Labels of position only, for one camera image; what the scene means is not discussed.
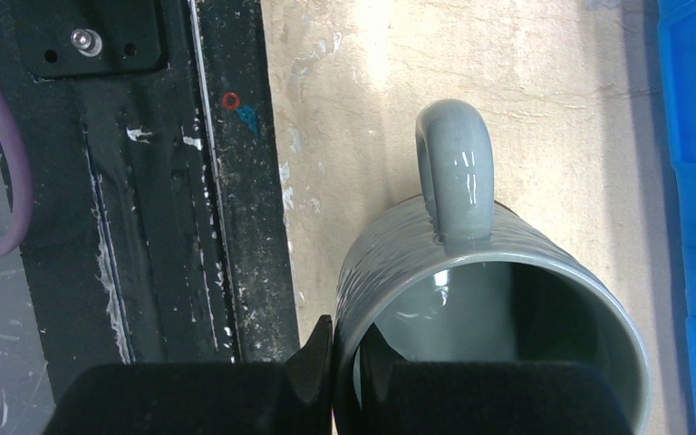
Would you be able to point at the black aluminium base frame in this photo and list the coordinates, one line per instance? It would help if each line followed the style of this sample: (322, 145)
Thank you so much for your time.
(158, 231)

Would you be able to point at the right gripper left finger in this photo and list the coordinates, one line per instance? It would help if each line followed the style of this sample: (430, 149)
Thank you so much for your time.
(291, 397)

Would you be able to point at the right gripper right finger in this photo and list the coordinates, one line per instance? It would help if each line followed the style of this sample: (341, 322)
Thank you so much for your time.
(403, 397)

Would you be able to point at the grey ceramic mug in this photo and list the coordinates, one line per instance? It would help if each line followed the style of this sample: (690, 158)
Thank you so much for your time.
(451, 275)

